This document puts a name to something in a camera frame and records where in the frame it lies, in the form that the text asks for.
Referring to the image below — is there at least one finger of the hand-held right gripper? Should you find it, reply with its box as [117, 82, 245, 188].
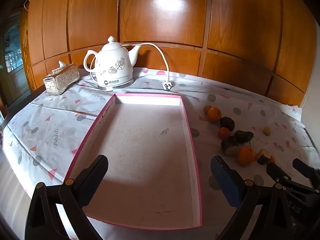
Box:
[266, 162, 293, 184]
[292, 158, 320, 188]

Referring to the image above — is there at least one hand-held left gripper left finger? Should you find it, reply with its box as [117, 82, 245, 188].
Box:
[25, 154, 109, 240]

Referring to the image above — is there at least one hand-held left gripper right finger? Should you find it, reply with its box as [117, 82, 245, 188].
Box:
[210, 155, 295, 240]

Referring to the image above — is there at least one cut brown fruit piece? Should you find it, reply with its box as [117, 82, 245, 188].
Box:
[255, 149, 271, 165]

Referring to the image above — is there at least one orange tangerine with stem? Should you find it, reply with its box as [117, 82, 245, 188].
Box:
[237, 141, 255, 167]

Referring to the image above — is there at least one halved dark fruit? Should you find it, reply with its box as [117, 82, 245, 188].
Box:
[221, 136, 240, 157]

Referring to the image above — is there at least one red round fruit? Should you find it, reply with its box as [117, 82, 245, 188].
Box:
[218, 127, 231, 139]

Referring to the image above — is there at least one dark wrinkled fruit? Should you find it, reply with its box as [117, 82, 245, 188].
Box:
[234, 130, 254, 144]

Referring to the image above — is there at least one pink shallow box tray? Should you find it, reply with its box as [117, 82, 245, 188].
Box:
[64, 93, 202, 230]

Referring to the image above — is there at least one dark brown round fruit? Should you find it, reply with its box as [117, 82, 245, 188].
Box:
[220, 117, 235, 131]

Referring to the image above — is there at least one silver kettle base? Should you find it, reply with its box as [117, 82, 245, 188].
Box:
[97, 79, 135, 91]

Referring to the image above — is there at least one silver embossed tissue box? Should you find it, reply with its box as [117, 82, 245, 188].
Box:
[43, 63, 80, 96]

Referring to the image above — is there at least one white patterned tablecloth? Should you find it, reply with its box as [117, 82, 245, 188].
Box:
[1, 66, 320, 240]

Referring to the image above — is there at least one white ceramic electric kettle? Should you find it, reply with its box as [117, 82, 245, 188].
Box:
[83, 36, 142, 87]

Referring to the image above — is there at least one glass door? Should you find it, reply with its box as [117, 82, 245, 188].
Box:
[0, 7, 31, 107]

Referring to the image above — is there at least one white power cord with plug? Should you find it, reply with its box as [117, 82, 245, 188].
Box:
[122, 42, 173, 91]

